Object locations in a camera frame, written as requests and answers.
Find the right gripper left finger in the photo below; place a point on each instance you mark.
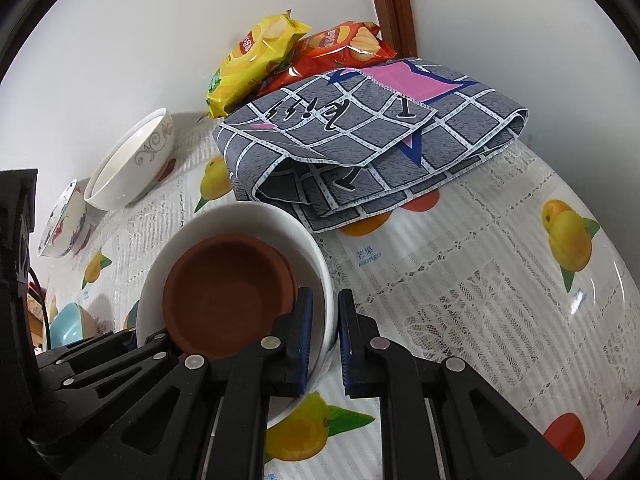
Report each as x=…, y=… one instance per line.
x=287, y=349

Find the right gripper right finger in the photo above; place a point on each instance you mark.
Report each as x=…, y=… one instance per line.
x=365, y=355

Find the brown wooden bowl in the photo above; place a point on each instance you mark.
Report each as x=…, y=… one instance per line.
x=278, y=279
x=213, y=303

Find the light blue square plate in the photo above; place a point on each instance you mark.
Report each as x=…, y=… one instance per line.
x=73, y=323

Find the fruit print plastic tablecloth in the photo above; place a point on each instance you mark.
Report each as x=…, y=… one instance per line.
x=467, y=273

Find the blue white porcelain bowl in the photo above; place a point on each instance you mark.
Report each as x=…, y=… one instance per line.
x=68, y=226

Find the grey checkered folded cloth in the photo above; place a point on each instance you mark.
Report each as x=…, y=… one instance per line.
x=351, y=143

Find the large white ceramic bowl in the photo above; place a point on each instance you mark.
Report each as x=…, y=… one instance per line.
x=133, y=163

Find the yellow chips bag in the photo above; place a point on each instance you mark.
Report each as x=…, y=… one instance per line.
x=251, y=60

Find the red chips bag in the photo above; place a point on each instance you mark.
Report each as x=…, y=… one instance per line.
x=347, y=45

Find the brown wooden door frame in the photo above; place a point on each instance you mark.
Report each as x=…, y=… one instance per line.
x=397, y=27

